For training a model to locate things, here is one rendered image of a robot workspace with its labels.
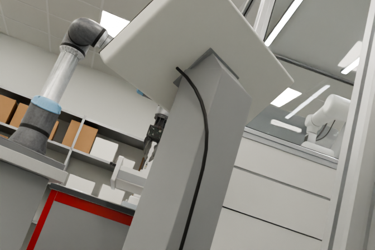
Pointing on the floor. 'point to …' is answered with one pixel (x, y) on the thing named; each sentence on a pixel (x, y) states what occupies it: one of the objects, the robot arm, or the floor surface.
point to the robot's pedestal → (21, 194)
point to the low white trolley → (80, 222)
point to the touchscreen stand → (191, 164)
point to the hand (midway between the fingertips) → (148, 159)
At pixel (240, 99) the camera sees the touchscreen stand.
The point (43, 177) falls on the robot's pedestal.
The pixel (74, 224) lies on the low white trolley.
